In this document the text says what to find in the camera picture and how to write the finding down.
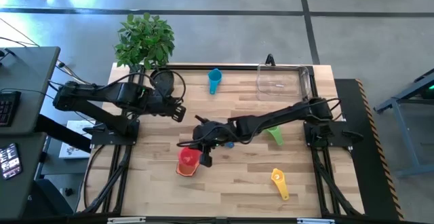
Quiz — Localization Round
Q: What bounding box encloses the white printed paper sheet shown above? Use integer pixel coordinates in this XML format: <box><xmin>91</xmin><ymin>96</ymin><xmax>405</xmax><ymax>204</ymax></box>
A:
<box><xmin>59</xmin><ymin>120</ymin><xmax>95</xmax><ymax>160</ymax></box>

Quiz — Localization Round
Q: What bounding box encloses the clear plastic basket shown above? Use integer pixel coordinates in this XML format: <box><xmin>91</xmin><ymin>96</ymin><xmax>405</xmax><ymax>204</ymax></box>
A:
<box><xmin>256</xmin><ymin>63</ymin><xmax>312</xmax><ymax>102</ymax></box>

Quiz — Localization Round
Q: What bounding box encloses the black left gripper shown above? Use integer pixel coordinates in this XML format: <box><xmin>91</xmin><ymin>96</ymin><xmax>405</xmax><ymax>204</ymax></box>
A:
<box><xmin>144</xmin><ymin>91</ymin><xmax>187</xmax><ymax>123</ymax></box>

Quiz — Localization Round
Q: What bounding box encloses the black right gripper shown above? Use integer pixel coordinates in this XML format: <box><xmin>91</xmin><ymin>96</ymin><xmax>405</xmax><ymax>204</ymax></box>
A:
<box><xmin>191</xmin><ymin>114</ymin><xmax>239</xmax><ymax>168</ymax></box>

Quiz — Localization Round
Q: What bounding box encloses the black keyboard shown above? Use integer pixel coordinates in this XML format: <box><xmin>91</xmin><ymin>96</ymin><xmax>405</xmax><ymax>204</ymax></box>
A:
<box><xmin>0</xmin><ymin>90</ymin><xmax>22</xmax><ymax>128</ymax></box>

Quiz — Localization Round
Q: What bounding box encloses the yellow measuring cup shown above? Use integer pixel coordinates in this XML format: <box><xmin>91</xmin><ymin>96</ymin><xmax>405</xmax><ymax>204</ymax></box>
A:
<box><xmin>271</xmin><ymin>168</ymin><xmax>290</xmax><ymax>202</ymax></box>

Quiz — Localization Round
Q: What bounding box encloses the black phone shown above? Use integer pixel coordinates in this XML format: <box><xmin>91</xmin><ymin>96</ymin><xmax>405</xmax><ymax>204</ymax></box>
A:
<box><xmin>0</xmin><ymin>143</ymin><xmax>23</xmax><ymax>181</ymax></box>

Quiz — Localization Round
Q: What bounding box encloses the red measuring cup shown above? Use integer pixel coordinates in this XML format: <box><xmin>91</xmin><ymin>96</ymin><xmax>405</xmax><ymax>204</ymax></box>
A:
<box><xmin>178</xmin><ymin>147</ymin><xmax>203</xmax><ymax>168</ymax></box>

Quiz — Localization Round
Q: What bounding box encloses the teal measuring cup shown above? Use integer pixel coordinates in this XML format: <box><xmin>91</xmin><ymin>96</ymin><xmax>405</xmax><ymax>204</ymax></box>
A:
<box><xmin>207</xmin><ymin>68</ymin><xmax>223</xmax><ymax>95</ymax></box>

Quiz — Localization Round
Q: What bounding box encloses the green plant in black pot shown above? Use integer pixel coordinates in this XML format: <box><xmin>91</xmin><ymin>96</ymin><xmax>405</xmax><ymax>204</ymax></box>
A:
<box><xmin>114</xmin><ymin>12</ymin><xmax>176</xmax><ymax>98</ymax></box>

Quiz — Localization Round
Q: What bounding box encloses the green measuring cup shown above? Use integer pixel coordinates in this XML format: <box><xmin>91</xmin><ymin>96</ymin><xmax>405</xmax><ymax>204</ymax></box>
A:
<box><xmin>266</xmin><ymin>126</ymin><xmax>285</xmax><ymax>147</ymax></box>

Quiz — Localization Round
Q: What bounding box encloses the silver metal bracket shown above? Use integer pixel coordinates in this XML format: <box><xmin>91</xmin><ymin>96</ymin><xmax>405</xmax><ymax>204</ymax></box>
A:
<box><xmin>107</xmin><ymin>217</ymin><xmax>146</xmax><ymax>224</ymax></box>
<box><xmin>297</xmin><ymin>218</ymin><xmax>336</xmax><ymax>224</ymax></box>

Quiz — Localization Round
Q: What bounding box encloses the grey desk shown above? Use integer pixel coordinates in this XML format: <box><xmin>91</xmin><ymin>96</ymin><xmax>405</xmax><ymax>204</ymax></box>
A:
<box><xmin>0</xmin><ymin>132</ymin><xmax>48</xmax><ymax>220</ymax></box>
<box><xmin>0</xmin><ymin>46</ymin><xmax>61</xmax><ymax>136</ymax></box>

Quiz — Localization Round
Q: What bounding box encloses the blue-grey metal cart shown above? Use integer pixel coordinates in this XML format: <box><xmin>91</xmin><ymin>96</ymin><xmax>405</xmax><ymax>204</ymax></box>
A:
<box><xmin>374</xmin><ymin>68</ymin><xmax>434</xmax><ymax>178</ymax></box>

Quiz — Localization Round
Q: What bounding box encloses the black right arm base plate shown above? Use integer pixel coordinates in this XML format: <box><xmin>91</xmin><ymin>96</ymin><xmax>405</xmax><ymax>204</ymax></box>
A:
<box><xmin>303</xmin><ymin>121</ymin><xmax>354</xmax><ymax>149</ymax></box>

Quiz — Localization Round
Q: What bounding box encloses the black mat with hazard stripes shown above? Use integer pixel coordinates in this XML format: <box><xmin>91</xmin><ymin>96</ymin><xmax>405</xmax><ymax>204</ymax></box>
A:
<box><xmin>334</xmin><ymin>78</ymin><xmax>405</xmax><ymax>221</ymax></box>

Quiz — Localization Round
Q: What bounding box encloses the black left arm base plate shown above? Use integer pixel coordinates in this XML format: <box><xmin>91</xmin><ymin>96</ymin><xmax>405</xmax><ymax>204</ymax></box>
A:
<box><xmin>90</xmin><ymin>120</ymin><xmax>140</xmax><ymax>147</ymax></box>

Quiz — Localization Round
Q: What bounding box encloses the orange measuring cup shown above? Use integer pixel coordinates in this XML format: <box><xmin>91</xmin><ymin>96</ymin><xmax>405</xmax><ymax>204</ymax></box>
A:
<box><xmin>176</xmin><ymin>161</ymin><xmax>199</xmax><ymax>178</ymax></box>

